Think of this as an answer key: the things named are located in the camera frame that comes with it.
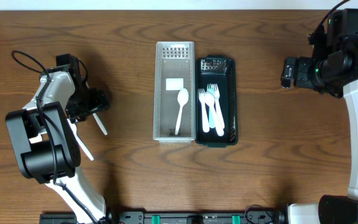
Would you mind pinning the white plastic fork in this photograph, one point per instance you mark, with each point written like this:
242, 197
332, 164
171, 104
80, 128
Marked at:
218, 107
204, 116

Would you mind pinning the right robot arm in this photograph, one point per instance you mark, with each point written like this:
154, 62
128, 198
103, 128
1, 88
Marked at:
332, 69

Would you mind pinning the clear plastic mesh basket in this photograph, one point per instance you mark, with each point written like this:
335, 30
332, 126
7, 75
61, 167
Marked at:
174, 59

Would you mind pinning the black plastic mesh basket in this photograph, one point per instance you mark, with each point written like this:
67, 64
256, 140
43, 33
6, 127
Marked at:
222, 71

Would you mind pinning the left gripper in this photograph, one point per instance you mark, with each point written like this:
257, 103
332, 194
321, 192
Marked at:
84, 106

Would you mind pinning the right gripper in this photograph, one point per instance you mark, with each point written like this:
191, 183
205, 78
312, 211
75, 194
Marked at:
307, 65

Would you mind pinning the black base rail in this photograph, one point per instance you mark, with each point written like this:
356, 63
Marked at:
251, 215

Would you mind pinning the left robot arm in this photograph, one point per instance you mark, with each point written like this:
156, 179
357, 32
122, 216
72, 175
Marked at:
46, 145

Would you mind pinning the pale blue plastic fork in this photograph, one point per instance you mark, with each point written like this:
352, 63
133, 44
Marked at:
209, 102

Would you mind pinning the white plastic spoon angled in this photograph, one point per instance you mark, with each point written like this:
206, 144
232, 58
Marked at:
100, 124

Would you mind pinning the white plastic spoon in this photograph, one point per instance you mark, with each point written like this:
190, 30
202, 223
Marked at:
219, 129
182, 98
73, 127

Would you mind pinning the white label in basket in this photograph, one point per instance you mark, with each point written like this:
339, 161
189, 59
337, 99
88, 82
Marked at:
174, 84

